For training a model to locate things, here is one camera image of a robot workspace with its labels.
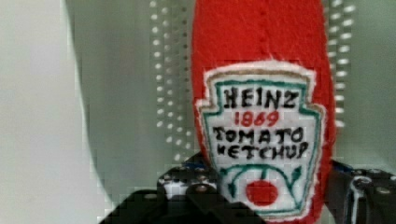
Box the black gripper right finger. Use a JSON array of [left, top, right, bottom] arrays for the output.
[[325, 161, 396, 224]]

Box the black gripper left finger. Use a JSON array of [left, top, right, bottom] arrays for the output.
[[99, 153, 265, 224]]

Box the red plush ketchup bottle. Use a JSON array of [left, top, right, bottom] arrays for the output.
[[191, 0, 335, 224]]

